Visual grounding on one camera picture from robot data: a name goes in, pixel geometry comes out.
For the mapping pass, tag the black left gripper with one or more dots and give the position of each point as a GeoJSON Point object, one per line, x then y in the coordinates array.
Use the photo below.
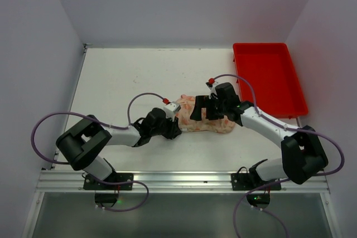
{"type": "Point", "coordinates": [173, 129]}

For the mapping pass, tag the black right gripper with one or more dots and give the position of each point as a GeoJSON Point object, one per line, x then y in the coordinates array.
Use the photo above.
{"type": "Point", "coordinates": [210, 108]}

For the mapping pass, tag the floral pink laundry bag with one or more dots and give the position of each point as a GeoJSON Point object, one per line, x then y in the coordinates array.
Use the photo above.
{"type": "Point", "coordinates": [186, 102]}

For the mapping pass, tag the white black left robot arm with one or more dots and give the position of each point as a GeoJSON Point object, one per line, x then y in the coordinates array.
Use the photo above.
{"type": "Point", "coordinates": [83, 142]}

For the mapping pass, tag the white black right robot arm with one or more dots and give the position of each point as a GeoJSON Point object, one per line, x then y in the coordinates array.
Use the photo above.
{"type": "Point", "coordinates": [302, 155]}

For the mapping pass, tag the red plastic tray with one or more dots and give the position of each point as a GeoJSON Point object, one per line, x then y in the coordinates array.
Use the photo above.
{"type": "Point", "coordinates": [269, 69]}

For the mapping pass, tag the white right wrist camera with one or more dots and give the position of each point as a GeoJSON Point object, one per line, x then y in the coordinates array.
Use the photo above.
{"type": "Point", "coordinates": [212, 84]}

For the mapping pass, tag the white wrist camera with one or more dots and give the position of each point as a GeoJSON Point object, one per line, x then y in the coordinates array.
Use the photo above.
{"type": "Point", "coordinates": [171, 109]}
{"type": "Point", "coordinates": [212, 84]}

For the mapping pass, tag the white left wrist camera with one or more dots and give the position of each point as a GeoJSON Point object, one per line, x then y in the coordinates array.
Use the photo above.
{"type": "Point", "coordinates": [171, 109]}

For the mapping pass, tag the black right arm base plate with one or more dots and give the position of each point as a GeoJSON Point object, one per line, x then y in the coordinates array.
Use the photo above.
{"type": "Point", "coordinates": [247, 181]}

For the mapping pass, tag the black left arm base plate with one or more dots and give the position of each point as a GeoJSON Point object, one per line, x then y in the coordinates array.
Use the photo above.
{"type": "Point", "coordinates": [108, 182]}

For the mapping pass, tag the aluminium mounting rail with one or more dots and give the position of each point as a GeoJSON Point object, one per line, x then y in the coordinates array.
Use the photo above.
{"type": "Point", "coordinates": [66, 181]}

